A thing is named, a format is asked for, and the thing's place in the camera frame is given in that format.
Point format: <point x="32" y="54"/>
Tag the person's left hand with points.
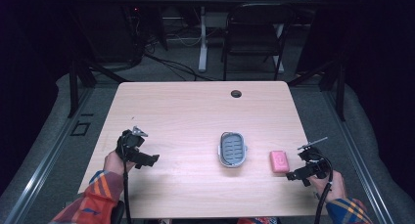
<point x="114" y="162"/>

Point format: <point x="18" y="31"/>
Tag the black folding chair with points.
<point x="253" y="38"/>

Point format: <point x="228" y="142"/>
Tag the pink soap bar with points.
<point x="279" y="161"/>

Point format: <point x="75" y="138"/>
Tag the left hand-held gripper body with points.
<point x="129" y="142"/>

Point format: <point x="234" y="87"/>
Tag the black metal stand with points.
<point x="339" y="87"/>
<point x="74" y="87"/>

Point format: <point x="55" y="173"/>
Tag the grey soap dish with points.
<point x="232" y="149"/>

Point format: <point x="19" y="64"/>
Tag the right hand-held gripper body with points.
<point x="313" y="160"/>

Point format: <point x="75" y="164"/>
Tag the white desk leg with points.
<point x="203" y="41"/>

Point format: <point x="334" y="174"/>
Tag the metal floor rail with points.
<point x="42" y="158"/>
<point x="357" y="158"/>

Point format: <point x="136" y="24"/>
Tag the person's right hand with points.
<point x="331" y="186"/>

